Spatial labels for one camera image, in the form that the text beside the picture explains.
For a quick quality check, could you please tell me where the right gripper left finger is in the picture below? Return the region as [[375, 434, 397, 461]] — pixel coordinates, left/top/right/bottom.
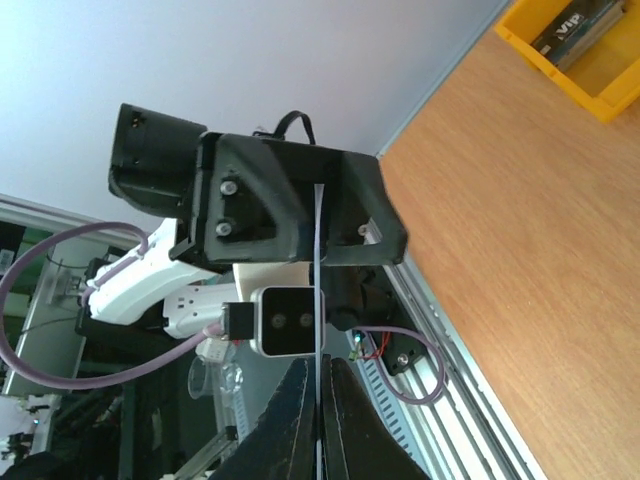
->
[[211, 359, 316, 480]]

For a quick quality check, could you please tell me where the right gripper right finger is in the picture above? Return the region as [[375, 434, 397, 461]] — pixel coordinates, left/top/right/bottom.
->
[[321, 355, 429, 480]]

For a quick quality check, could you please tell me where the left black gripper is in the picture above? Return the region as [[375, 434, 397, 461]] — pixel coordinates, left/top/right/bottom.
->
[[169, 133, 408, 267]]

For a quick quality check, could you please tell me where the blue credit card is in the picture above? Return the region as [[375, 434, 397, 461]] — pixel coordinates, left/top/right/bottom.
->
[[313, 184, 324, 480]]

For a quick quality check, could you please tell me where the dark VIP card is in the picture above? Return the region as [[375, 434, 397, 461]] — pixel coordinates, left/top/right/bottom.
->
[[531, 1, 626, 72]]

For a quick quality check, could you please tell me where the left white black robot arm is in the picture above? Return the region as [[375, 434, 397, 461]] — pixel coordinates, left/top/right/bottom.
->
[[83, 104, 408, 325]]

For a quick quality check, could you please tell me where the left small circuit board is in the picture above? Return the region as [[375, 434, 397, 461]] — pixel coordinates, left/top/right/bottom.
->
[[349, 332, 364, 362]]

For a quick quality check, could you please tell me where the yellow bin near left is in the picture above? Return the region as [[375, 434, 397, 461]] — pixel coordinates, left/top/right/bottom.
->
[[495, 0, 639, 122]]

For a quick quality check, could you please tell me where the grey slotted cable duct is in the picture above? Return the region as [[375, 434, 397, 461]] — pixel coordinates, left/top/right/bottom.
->
[[346, 332, 426, 470]]

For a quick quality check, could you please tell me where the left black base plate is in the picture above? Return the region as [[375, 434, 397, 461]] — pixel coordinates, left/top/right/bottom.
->
[[381, 332, 430, 376]]

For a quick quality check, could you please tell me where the aluminium rail frame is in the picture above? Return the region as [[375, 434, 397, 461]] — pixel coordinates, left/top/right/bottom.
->
[[385, 259, 546, 479]]

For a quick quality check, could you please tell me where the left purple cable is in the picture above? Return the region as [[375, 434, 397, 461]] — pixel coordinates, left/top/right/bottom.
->
[[0, 221, 231, 391]]

